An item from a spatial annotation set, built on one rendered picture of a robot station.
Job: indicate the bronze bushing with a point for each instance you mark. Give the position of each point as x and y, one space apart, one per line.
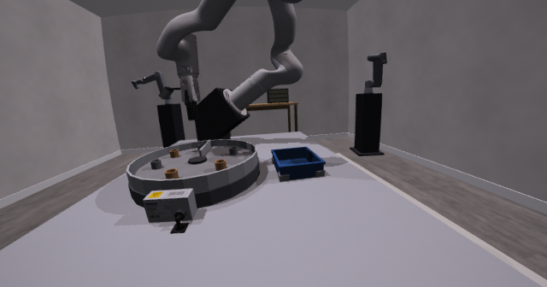
174 153
172 174
221 165

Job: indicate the blue shallow tray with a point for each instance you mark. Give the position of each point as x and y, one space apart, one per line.
297 163

